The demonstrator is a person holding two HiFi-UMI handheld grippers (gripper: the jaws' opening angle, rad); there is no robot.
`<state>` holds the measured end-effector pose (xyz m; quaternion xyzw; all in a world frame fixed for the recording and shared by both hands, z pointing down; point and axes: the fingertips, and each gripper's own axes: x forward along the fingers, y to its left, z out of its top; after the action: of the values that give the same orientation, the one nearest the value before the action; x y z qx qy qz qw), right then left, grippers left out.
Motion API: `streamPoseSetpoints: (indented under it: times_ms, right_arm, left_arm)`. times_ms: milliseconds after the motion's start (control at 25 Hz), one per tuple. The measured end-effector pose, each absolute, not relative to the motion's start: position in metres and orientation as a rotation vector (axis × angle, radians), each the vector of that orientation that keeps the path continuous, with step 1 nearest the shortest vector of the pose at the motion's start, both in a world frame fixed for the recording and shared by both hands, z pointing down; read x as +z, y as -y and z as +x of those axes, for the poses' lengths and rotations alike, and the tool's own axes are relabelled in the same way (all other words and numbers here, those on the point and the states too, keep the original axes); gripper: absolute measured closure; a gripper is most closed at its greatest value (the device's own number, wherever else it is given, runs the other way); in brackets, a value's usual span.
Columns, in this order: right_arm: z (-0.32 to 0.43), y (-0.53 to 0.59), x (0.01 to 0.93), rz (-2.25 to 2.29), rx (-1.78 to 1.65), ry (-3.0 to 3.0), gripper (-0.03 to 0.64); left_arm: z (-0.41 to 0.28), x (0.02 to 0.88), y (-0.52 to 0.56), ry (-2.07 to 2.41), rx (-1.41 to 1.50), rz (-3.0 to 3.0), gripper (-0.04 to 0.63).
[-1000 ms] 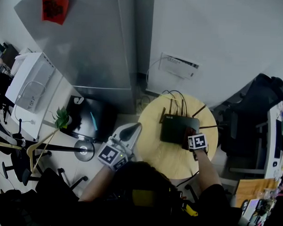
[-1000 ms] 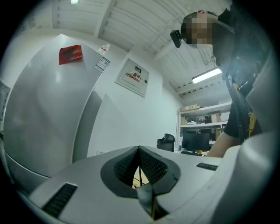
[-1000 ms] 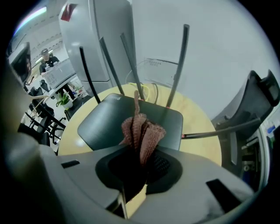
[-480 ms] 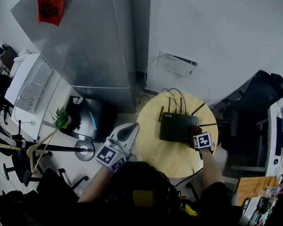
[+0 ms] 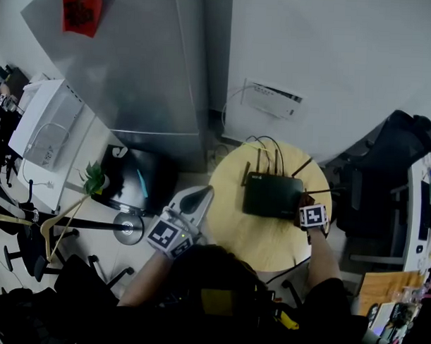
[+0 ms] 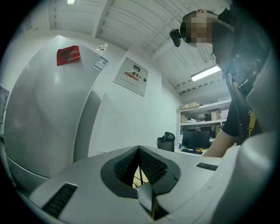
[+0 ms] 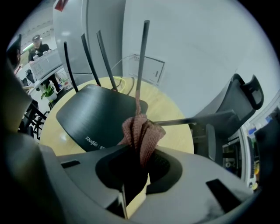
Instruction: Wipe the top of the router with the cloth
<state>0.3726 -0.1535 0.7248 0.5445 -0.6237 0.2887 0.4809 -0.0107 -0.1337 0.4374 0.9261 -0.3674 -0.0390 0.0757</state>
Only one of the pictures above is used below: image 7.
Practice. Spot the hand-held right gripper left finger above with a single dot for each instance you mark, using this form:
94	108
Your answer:
83	175

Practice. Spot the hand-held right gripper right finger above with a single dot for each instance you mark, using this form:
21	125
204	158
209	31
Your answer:
192	186

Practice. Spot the black router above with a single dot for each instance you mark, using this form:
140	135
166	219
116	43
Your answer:
98	113

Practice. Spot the brown cloth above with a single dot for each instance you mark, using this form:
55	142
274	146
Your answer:
142	131

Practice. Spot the round wooden table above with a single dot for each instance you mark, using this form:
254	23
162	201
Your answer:
166	105

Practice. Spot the potted green plant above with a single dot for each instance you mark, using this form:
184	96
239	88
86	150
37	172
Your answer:
49	93

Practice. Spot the black mesh office chair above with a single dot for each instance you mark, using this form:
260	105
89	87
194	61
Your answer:
229	102

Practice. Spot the red paper decoration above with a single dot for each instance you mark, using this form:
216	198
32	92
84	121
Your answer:
61	4

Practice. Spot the white wall panel box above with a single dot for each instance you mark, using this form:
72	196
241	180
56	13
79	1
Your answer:
151	70

